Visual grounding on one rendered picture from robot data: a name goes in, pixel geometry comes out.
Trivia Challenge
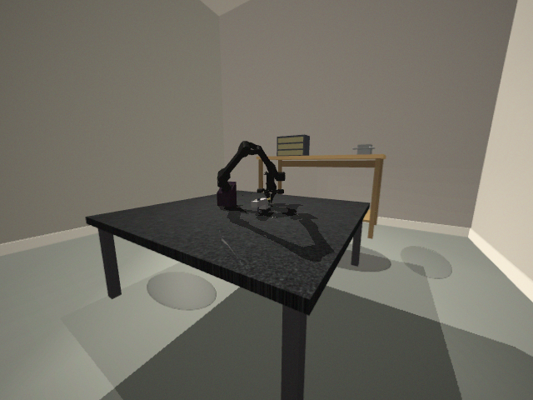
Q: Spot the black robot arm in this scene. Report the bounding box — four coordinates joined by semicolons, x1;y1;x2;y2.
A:
217;141;285;192

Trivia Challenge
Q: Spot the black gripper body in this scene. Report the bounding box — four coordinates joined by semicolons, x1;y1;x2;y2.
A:
257;181;284;194

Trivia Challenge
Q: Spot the white rectangular block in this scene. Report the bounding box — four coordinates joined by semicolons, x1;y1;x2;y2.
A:
252;198;268;209

